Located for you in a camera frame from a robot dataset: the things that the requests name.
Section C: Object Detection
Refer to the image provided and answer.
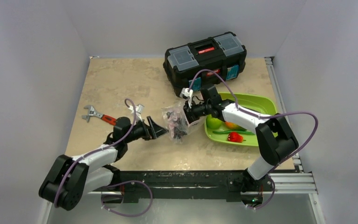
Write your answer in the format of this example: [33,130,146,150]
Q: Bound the green orange fake mango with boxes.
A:
[224,122,246,131]

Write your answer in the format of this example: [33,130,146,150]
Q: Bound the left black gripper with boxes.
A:
[124,116,167,144]

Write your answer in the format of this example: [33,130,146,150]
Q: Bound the red handled adjustable wrench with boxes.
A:
[82,105,116,126]

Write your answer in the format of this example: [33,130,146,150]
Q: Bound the green fake bean pod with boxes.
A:
[212,130,254,135]

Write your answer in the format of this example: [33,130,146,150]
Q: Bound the clear zip top bag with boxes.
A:
[162,100,205,144]

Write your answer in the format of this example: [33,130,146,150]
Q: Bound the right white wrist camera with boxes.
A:
[179,88,193,108]

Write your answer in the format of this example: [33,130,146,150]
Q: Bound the black plastic toolbox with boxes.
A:
[163,32,247,96]

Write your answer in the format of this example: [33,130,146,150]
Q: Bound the black metal base frame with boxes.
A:
[86,169,317,205]

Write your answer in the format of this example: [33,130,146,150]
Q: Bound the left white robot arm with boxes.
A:
[38,116,169,210]

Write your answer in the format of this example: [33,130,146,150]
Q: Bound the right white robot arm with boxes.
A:
[180,85,299,190]

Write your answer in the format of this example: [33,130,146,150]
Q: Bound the purple cable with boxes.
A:
[188,69,319,211]
[53,98,153,218]

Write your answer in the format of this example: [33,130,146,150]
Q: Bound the green fake apple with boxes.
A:
[206,115,223,130]

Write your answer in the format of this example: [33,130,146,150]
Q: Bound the green plastic tray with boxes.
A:
[204,92,277,147]

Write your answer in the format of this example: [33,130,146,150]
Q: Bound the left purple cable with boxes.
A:
[53,98,153,218]

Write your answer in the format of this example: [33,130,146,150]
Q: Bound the dark purple fake grapes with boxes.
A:
[164,110,187,143]

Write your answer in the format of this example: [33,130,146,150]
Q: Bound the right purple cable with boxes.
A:
[188,69,319,211]

